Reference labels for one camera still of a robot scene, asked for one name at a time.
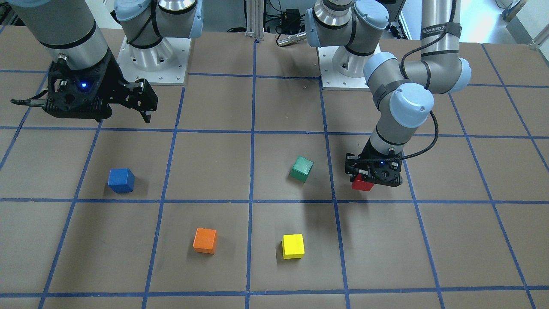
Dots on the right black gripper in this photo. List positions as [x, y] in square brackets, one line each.
[112, 79]

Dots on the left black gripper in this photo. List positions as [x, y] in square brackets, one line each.
[368, 151]

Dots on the red block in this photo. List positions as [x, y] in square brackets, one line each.
[360, 183]

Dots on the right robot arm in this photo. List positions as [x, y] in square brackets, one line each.
[68, 27]

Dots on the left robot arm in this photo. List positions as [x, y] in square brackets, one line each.
[402, 90]

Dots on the green block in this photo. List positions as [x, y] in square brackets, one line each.
[301, 169]

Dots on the blue block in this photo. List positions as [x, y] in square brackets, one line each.
[121, 180]

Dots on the yellow block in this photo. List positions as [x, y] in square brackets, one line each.
[293, 246]

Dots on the orange block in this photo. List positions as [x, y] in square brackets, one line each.
[205, 240]

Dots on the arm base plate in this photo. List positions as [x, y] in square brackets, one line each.
[341, 70]
[164, 64]

